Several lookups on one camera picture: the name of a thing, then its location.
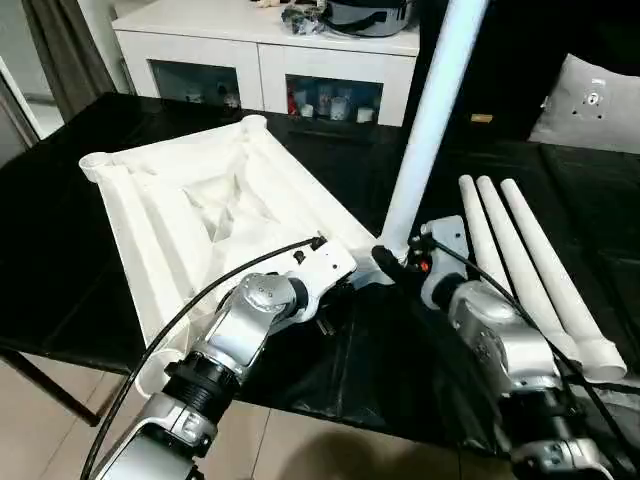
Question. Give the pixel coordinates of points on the white plastic table top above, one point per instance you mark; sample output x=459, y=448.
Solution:
x=165, y=200

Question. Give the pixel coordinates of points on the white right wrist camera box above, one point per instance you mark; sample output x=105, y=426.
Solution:
x=447, y=240

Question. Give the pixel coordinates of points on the grey curtain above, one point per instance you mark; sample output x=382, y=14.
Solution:
x=70, y=55

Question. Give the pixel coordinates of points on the black metal table leg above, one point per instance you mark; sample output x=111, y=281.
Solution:
x=50, y=387

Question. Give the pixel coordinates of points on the white plastic table leg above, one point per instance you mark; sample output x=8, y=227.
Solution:
x=435, y=100
x=477, y=225
x=545, y=260
x=505, y=235

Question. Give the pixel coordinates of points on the black mat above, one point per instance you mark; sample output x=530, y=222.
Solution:
x=50, y=225

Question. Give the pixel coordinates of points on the grey pillow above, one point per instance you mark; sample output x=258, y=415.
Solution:
x=590, y=100

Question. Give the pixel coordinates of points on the crumpled patterned bag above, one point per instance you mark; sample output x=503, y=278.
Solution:
x=302, y=20

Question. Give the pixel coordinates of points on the white sideboard with glass doors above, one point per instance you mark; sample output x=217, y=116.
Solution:
x=200, y=45

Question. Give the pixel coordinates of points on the black cabinet with gold label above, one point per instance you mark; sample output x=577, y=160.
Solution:
x=515, y=75

